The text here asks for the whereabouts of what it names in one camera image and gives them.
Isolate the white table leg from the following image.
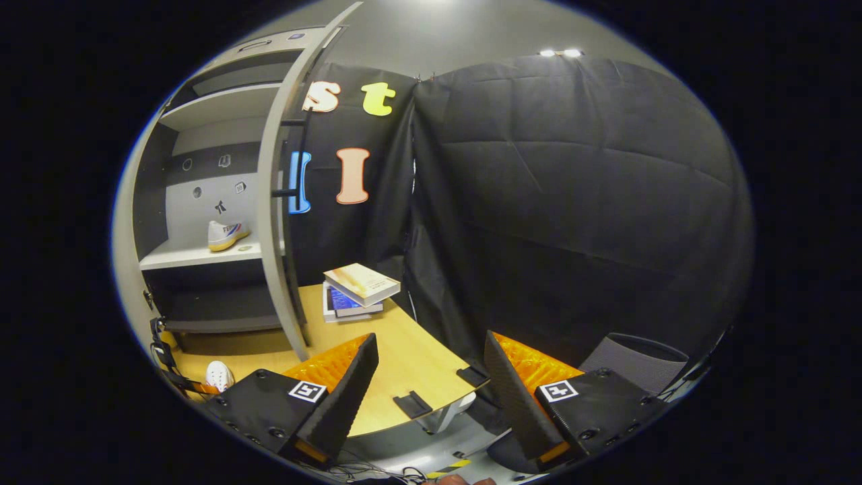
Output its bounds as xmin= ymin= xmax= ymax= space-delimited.
xmin=416 ymin=393 xmax=477 ymax=434

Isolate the grey cabinet drawer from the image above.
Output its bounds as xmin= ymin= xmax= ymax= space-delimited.
xmin=176 ymin=26 xmax=341 ymax=95

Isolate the blue book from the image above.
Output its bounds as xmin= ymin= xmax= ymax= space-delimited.
xmin=330 ymin=286 xmax=385 ymax=318

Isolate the tangle of black cables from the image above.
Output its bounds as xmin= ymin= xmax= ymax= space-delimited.
xmin=296 ymin=458 xmax=432 ymax=484

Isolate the grey shoe cabinet door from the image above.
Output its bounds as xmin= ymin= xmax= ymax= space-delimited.
xmin=256 ymin=0 xmax=364 ymax=362

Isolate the black door handle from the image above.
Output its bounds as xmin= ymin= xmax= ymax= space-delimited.
xmin=273 ymin=118 xmax=312 ymax=200

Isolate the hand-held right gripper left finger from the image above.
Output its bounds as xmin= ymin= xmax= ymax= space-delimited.
xmin=205 ymin=333 xmax=379 ymax=469

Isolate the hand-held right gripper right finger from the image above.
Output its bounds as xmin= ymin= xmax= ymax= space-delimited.
xmin=484 ymin=330 xmax=667 ymax=472

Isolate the beige book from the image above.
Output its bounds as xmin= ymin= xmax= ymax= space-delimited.
xmin=323 ymin=263 xmax=402 ymax=308

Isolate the grey shoe cabinet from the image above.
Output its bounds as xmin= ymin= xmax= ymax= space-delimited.
xmin=111 ymin=0 xmax=364 ymax=364

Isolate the white canvas shoe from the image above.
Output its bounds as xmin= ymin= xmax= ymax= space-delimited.
xmin=207 ymin=220 xmax=251 ymax=252
xmin=205 ymin=360 xmax=235 ymax=393

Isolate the grey mesh chair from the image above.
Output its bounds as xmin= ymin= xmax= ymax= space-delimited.
xmin=579 ymin=332 xmax=689 ymax=397

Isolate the black table clamp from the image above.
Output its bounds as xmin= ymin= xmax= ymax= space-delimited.
xmin=393 ymin=391 xmax=433 ymax=420

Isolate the black backdrop cloth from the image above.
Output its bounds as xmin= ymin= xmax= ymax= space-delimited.
xmin=283 ymin=54 xmax=755 ymax=378

